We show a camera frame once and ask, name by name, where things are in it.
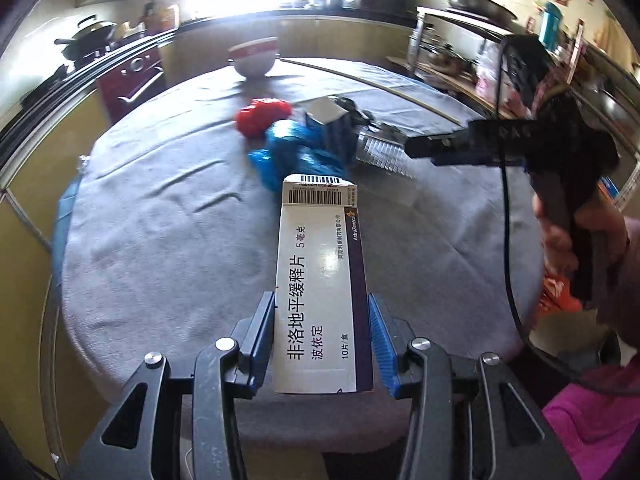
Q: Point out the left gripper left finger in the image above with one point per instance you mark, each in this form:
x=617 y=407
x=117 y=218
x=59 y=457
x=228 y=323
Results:
x=231 y=368

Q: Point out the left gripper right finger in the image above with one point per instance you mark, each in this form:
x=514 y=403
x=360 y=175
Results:
x=416 y=369

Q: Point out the white medicine box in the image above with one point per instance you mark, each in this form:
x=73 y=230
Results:
x=321 y=342

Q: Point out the clear plastic tray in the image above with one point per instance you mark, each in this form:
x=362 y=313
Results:
x=382 y=146

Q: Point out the blue and white carton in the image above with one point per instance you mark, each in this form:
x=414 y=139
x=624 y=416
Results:
x=333 y=125

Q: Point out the blue plastic bag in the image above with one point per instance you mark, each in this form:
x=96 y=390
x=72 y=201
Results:
x=292 y=148

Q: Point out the red plastic bag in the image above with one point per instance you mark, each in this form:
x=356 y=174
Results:
x=253 y=120

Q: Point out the metal storage rack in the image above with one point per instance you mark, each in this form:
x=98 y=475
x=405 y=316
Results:
x=432 y=58

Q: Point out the grey tablecloth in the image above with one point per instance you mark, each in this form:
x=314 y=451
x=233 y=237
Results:
x=174 y=238

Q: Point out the red plastic basket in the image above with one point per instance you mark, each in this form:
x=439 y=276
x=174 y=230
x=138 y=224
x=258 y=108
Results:
x=555 y=296

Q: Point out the large steel basin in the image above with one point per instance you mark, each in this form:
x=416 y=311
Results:
x=487 y=8

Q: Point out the red and white bowl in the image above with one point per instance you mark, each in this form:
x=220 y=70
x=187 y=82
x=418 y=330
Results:
x=254 y=58

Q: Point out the dark red oven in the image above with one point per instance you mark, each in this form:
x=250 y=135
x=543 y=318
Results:
x=131 y=83

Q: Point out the black wok with lid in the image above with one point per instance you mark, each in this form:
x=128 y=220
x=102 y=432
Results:
x=92 y=35

